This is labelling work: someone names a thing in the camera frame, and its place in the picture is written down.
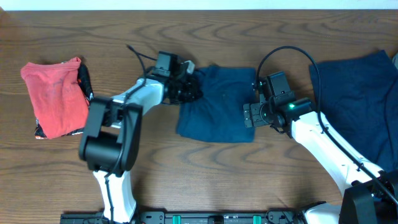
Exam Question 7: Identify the dark blue denim shorts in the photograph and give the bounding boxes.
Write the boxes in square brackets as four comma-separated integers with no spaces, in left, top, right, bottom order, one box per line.
[176,66,256,143]

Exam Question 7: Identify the folded black patterned garment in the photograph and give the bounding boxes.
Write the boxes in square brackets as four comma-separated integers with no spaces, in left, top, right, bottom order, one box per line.
[34,63,94,139]

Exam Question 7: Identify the dark blue clothes pile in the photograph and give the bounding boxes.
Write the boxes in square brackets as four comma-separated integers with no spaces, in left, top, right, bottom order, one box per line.
[309,50,397,172]

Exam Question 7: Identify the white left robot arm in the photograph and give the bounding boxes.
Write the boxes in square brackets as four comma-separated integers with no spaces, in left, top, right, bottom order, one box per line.
[79,64,202,223]

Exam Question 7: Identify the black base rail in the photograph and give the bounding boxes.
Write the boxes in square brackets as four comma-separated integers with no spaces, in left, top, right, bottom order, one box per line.
[60,210,306,224]

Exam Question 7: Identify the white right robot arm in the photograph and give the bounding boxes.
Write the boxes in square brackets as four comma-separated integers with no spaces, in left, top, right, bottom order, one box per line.
[243,72,397,223]

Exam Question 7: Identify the folded red t-shirt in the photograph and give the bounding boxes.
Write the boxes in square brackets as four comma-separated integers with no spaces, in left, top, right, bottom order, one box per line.
[21,57,89,139]

